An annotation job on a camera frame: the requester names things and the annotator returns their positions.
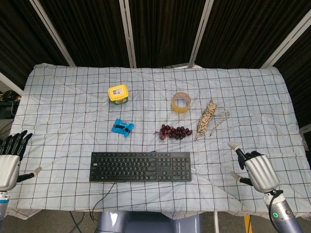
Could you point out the black computer keyboard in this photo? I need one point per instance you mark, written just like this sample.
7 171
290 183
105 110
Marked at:
140 166

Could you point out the clear yellowish tape roll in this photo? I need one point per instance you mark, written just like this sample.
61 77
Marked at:
181 102

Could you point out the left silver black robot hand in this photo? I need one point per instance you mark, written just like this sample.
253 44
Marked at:
8 167

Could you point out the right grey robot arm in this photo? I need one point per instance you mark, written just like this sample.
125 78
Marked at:
281 211

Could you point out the blue snack packet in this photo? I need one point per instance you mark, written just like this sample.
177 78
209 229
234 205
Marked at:
122 127

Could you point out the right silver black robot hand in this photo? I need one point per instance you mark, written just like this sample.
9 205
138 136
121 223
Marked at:
262 172

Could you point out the black folding screen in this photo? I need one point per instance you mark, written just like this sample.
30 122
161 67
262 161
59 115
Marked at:
155 31

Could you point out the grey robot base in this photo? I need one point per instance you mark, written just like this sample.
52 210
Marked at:
148 222

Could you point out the dark red grape bunch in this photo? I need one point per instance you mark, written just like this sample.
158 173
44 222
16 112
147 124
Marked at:
174 132

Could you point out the yellow lidded plastic container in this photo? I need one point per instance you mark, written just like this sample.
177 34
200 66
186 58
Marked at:
118 94

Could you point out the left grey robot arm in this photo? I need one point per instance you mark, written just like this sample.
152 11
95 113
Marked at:
3 206

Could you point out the light blue checked tablecloth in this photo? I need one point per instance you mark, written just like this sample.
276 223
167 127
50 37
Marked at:
155 136

